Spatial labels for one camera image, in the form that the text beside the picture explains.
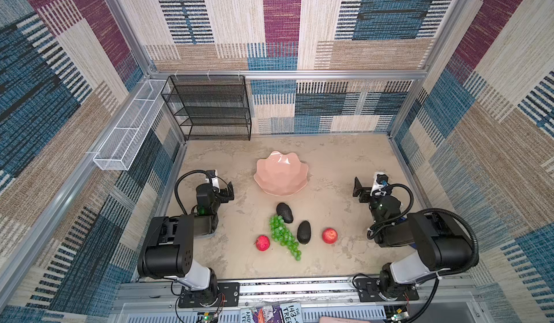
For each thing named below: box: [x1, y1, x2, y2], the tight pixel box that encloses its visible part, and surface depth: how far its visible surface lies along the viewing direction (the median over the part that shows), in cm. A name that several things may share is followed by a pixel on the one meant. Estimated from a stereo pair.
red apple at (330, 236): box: [321, 227, 339, 245], surface depth 84 cm
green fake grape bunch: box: [269, 214, 303, 262], surface depth 84 cm
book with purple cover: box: [249, 304, 285, 323], surface depth 70 cm
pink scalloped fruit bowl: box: [253, 151, 309, 196], surface depth 106 cm
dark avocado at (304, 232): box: [297, 219, 312, 245], surface depth 86 cm
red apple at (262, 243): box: [255, 235, 271, 252], surface depth 83 cm
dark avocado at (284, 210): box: [276, 201, 294, 224], surface depth 91 cm
